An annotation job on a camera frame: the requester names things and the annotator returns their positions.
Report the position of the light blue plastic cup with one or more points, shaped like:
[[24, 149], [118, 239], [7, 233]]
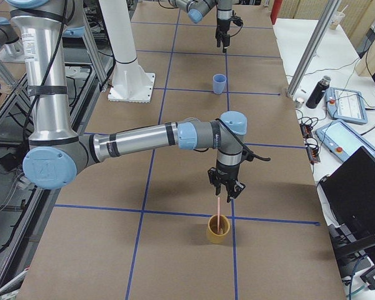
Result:
[[218, 83]]

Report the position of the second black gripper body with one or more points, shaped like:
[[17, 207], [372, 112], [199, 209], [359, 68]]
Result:
[[226, 171]]

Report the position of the clear drink cup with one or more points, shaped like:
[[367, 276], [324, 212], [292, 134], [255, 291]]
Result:
[[336, 19]]

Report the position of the blue framed tablet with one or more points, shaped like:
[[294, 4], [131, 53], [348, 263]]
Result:
[[345, 104]]

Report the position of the aluminium frame rack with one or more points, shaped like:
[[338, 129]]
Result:
[[51, 88]]

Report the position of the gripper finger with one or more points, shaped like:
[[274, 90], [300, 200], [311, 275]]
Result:
[[234, 188], [217, 186]]

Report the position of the black water bottle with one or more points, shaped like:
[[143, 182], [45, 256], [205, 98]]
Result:
[[318, 92]]

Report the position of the pink chopstick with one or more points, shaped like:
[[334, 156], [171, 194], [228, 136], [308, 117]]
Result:
[[218, 215]]

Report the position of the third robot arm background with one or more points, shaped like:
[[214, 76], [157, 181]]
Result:
[[9, 39]]

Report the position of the black monitor stand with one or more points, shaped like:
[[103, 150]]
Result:
[[346, 247]]

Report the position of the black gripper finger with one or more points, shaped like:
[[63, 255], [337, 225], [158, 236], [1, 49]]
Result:
[[225, 42], [218, 39]]

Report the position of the red black circuit board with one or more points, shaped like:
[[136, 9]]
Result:
[[311, 144]]

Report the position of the black laptop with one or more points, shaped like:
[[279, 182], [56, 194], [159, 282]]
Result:
[[350, 191]]

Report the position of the yellow cup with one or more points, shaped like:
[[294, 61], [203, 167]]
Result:
[[211, 231]]

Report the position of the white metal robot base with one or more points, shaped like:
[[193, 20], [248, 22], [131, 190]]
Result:
[[130, 82]]

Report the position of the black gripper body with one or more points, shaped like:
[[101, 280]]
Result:
[[224, 25]]

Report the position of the aluminium post right side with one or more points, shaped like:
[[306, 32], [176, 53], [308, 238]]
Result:
[[312, 46]]

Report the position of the small metal cylinder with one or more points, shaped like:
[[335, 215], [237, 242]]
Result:
[[298, 102]]

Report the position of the blue teach pendant tablet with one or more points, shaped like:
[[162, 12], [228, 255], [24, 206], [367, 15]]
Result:
[[342, 140]]

